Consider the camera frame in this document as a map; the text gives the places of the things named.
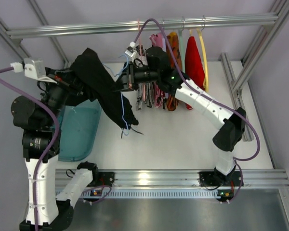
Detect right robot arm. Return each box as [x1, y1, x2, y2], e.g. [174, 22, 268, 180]
[111, 47, 246, 186]

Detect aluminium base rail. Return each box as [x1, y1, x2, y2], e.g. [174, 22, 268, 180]
[54, 169, 289, 188]

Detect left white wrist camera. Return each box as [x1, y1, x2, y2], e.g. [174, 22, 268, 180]
[24, 58, 57, 83]

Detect black white patterned garment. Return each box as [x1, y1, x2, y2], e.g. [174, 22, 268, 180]
[134, 44, 154, 111]

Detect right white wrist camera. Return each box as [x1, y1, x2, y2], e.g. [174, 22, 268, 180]
[124, 42, 137, 59]

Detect teal plastic bin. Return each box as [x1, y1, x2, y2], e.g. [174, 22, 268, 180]
[58, 100, 102, 162]

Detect aluminium frame post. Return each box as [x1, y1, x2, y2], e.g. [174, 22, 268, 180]
[0, 0, 73, 67]
[220, 0, 289, 142]

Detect grey slotted cable duct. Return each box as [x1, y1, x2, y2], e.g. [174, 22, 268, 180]
[55, 188, 228, 199]

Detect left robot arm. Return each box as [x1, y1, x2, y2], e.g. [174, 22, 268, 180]
[11, 68, 98, 231]

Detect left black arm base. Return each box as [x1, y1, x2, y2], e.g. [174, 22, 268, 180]
[88, 172, 115, 187]

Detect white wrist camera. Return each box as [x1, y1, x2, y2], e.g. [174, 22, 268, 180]
[24, 58, 57, 83]
[124, 42, 137, 59]

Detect right aluminium frame post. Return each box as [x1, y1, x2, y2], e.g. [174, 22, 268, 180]
[220, 0, 289, 142]

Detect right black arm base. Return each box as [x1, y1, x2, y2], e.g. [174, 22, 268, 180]
[199, 171, 242, 188]

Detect yellow hanger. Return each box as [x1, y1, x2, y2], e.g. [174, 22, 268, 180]
[189, 22, 209, 92]

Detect aluminium hanging rail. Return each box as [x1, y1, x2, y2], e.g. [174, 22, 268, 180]
[7, 13, 277, 39]

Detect red garment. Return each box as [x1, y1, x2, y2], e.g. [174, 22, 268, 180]
[184, 36, 206, 110]

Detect mint green hanger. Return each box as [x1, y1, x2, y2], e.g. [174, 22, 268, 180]
[178, 17, 185, 72]

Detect black trousers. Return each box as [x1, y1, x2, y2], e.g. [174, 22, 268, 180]
[70, 48, 139, 130]

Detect lilac hanger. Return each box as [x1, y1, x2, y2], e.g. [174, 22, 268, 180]
[161, 21, 167, 53]

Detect pink hanger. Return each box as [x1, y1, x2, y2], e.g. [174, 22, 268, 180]
[137, 19, 145, 102]

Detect blue hanger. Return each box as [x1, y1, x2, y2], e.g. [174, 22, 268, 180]
[113, 54, 129, 136]

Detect pink patterned garment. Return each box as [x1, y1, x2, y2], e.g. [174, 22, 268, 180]
[149, 33, 164, 108]

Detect orange patterned garment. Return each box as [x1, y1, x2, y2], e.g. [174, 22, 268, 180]
[166, 32, 182, 111]

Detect left aluminium frame post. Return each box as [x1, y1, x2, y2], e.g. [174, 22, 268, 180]
[0, 0, 73, 67]

